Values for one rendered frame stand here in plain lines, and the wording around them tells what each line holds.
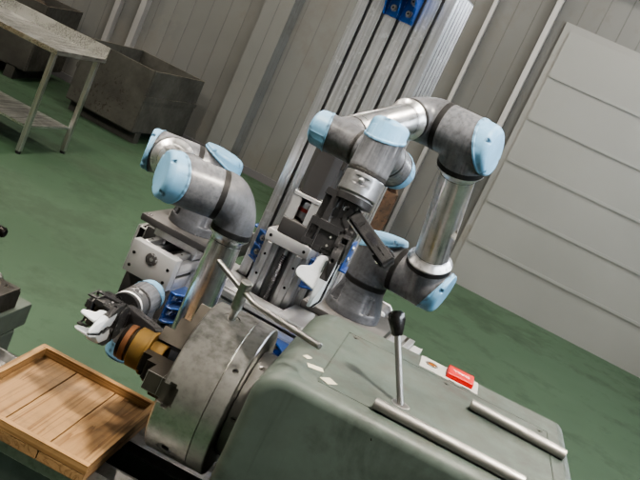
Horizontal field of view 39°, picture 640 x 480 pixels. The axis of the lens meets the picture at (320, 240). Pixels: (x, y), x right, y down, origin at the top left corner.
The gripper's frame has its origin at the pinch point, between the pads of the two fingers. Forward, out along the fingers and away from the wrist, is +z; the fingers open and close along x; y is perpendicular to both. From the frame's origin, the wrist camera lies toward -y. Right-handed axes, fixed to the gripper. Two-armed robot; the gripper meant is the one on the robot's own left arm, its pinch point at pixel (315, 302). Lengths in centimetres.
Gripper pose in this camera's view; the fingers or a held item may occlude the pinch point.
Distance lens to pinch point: 162.7
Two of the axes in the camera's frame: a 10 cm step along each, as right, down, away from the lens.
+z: -4.5, 8.9, -0.4
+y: -8.9, -4.4, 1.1
